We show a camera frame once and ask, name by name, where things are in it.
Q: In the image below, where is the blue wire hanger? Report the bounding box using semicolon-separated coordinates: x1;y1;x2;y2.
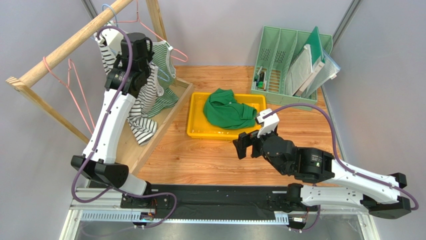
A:
90;3;174;82

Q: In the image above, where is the black white striped tank top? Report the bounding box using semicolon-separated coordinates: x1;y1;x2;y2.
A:
98;39;166;147

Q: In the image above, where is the pink wire hanger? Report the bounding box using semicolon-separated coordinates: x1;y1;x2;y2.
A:
42;56;97;135
113;0;189;63

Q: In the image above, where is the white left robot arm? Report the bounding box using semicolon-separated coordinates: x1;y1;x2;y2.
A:
71;32;154;196

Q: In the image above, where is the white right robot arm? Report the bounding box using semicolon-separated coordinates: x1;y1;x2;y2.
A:
232;131;412;220

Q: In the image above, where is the green white striped tank top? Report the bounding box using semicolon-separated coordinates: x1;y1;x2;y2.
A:
147;40;179;118

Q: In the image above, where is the yellow plastic tray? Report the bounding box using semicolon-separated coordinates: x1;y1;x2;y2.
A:
186;92;267;141

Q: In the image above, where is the white pen in organizer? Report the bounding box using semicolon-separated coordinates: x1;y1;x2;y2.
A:
253;65;263;90

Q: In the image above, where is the white mesh document pouch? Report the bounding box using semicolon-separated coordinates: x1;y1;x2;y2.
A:
284;44;313;96

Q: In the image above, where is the clear mesh zip pouch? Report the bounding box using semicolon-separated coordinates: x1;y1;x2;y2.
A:
301;49;341;98

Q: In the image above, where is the green plastic file organizer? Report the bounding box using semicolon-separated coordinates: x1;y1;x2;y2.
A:
250;26;318;106

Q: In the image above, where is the wooden clothes rack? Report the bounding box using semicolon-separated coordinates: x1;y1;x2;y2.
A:
6;0;195;175

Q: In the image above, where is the green cover book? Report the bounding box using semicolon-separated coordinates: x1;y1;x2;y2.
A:
293;26;325;97

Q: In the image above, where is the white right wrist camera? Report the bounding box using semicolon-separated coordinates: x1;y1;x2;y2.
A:
255;108;280;138

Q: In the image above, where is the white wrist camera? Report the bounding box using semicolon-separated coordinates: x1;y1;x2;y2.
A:
255;108;280;138
93;28;124;52

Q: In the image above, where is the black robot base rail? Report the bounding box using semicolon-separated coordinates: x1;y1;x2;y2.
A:
120;184;318;221

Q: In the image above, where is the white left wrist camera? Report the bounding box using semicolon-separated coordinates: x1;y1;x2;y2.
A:
93;28;124;52

